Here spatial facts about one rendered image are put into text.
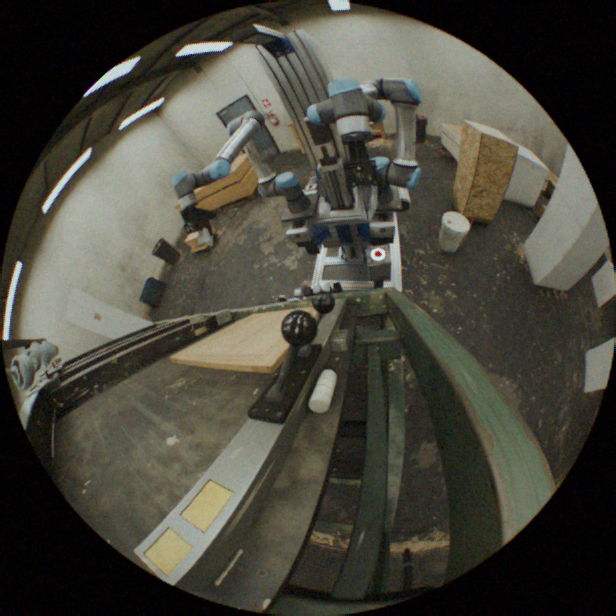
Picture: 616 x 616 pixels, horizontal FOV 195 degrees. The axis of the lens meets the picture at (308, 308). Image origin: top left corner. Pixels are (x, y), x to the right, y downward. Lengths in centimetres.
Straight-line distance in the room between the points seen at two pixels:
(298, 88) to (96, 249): 534
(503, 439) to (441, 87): 589
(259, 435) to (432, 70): 596
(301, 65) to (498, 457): 117
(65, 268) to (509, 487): 581
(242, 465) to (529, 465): 25
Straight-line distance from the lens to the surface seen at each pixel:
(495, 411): 22
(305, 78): 106
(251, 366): 42
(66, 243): 576
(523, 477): 19
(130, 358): 85
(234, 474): 20
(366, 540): 25
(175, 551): 20
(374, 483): 27
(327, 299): 28
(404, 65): 565
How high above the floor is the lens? 169
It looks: 61 degrees down
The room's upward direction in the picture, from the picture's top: 44 degrees counter-clockwise
